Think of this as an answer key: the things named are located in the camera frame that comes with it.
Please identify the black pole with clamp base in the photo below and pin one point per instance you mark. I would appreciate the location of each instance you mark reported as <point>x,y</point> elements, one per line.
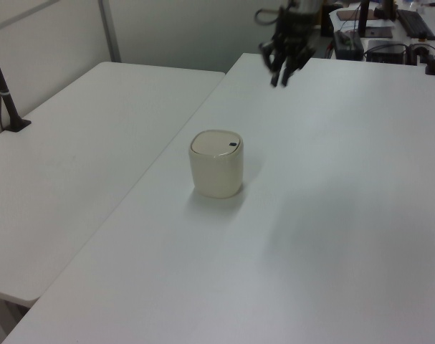
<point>4,93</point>

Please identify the black monitor stand pole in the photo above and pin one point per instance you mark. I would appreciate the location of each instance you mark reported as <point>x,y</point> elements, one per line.
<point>364,18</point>

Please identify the grey partition frame post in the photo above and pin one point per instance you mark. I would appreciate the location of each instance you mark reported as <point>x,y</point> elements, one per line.
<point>109,30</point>

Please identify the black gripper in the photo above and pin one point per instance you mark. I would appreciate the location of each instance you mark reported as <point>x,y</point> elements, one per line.
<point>292,32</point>

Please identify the beige trash bin lid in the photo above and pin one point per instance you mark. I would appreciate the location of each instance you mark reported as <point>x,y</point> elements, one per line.
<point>213,144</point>

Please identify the black power supply box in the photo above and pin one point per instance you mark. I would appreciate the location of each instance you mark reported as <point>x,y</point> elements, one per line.
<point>348,44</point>

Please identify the black notebook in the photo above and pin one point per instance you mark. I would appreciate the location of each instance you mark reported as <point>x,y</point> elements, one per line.
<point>380,33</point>

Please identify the black electronics box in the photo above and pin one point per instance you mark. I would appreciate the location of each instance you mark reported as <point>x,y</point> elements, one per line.
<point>385,52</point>

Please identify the beige trash bin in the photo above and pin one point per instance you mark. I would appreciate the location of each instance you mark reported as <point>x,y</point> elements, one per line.
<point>217,175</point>

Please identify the black keyboard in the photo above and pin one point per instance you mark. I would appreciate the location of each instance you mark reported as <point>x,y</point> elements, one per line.
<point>416,23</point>

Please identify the brown tablet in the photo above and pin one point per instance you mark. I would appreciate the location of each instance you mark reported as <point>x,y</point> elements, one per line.
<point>348,15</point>

